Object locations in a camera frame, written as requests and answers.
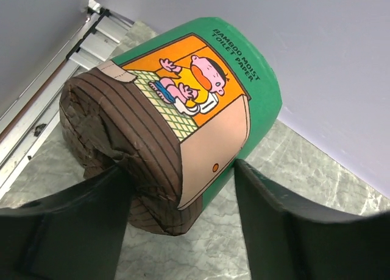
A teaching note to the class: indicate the green roll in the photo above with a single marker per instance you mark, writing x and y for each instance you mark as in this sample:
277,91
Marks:
175,111

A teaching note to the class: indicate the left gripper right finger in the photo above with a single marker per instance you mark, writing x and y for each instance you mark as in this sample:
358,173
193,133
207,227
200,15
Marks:
288,236

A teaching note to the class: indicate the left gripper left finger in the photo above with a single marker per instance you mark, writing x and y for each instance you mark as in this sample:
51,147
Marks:
76,233

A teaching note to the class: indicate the aluminium frame rail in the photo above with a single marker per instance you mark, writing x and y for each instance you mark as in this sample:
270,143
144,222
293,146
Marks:
30,120

